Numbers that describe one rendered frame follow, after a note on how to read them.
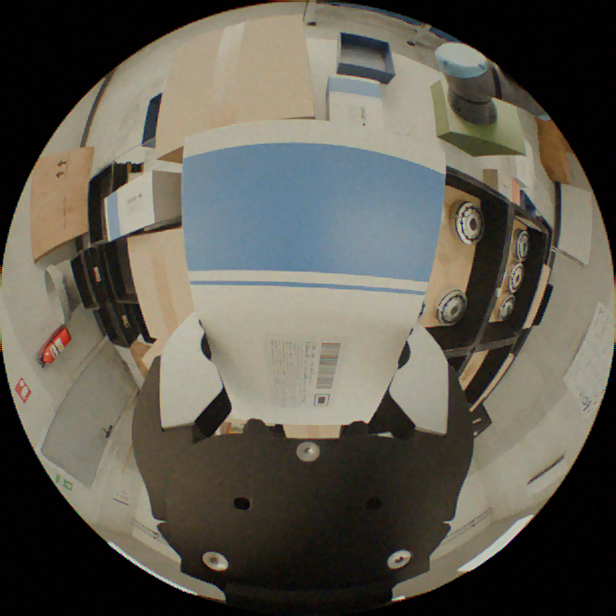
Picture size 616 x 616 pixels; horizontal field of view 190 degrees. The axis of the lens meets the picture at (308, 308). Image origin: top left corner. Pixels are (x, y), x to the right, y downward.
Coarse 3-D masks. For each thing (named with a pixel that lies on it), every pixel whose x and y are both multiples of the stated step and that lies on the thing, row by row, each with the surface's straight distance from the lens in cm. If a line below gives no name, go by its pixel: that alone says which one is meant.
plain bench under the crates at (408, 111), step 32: (320, 64) 71; (416, 64) 88; (320, 96) 62; (384, 96) 67; (416, 96) 74; (384, 128) 61; (416, 128) 66; (160, 160) 72; (448, 160) 70; (480, 160) 82; (160, 224) 69
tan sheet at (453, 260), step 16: (448, 192) 50; (448, 208) 50; (448, 224) 50; (448, 240) 51; (448, 256) 52; (464, 256) 56; (432, 272) 50; (448, 272) 53; (464, 272) 57; (432, 288) 52; (464, 288) 60; (432, 304) 54; (432, 320) 57
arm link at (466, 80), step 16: (448, 48) 56; (464, 48) 56; (448, 64) 51; (464, 64) 50; (480, 64) 51; (448, 80) 57; (464, 80) 53; (480, 80) 52; (496, 80) 53; (464, 96) 58; (480, 96) 57; (496, 96) 55
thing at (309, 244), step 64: (256, 128) 9; (320, 128) 9; (192, 192) 10; (256, 192) 8; (320, 192) 8; (384, 192) 9; (192, 256) 10; (256, 256) 9; (320, 256) 8; (384, 256) 9; (256, 320) 10; (320, 320) 10; (384, 320) 10; (256, 384) 14; (320, 384) 13; (384, 384) 14
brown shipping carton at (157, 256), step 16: (176, 224) 62; (128, 240) 57; (144, 240) 52; (160, 240) 48; (176, 240) 45; (144, 256) 53; (160, 256) 49; (176, 256) 46; (144, 272) 54; (160, 272) 50; (176, 272) 47; (144, 288) 57; (160, 288) 52; (176, 288) 49; (144, 304) 60; (160, 304) 55; (176, 304) 51; (192, 304) 48; (160, 320) 58; (176, 320) 54; (160, 336) 63
